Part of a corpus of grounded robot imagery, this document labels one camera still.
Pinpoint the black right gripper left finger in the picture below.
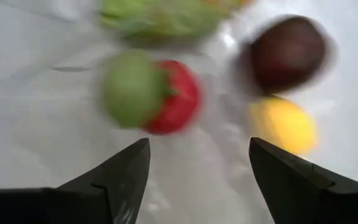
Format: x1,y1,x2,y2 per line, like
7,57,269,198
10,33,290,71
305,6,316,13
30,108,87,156
0,138,151,224

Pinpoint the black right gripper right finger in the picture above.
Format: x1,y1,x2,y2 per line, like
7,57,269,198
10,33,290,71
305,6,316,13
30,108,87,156
249,137,358,224

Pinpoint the yellow lemon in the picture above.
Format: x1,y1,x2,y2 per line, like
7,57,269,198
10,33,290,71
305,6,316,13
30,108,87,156
247,96,319,156

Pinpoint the green apple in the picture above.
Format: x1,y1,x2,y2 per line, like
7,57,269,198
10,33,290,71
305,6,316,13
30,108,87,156
99,49,170,130

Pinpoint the red strawberry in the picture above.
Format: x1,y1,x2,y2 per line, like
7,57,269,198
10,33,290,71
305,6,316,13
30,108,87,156
141,58,203,136

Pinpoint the dark maroon round fruit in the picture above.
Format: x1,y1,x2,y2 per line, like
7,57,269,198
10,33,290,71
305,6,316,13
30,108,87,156
247,15,329,96

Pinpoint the green bell pepper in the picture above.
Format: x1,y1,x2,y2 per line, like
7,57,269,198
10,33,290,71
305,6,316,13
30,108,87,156
98,0,229,44

